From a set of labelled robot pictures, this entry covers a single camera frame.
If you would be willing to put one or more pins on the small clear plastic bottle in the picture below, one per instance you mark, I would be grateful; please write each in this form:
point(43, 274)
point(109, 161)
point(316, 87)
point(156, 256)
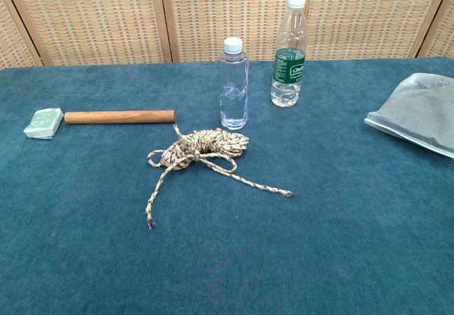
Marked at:
point(233, 88)

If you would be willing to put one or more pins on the grey translucent plastic bag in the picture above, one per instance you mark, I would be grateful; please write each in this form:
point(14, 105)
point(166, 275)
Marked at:
point(418, 111)

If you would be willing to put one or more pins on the tall green-label water bottle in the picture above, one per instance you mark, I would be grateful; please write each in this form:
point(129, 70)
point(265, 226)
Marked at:
point(289, 56)

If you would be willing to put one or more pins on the wooden cylindrical stick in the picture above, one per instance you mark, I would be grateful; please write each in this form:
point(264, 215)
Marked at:
point(120, 116)

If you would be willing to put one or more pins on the green tissue packet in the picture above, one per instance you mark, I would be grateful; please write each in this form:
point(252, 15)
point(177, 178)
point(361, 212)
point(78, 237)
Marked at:
point(43, 123)

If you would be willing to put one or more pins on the woven rattan folding screen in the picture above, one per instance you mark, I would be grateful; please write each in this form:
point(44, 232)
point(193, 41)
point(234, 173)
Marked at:
point(227, 13)

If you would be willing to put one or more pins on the blue fabric table mat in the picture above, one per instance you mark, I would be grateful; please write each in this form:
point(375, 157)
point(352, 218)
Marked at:
point(227, 205)

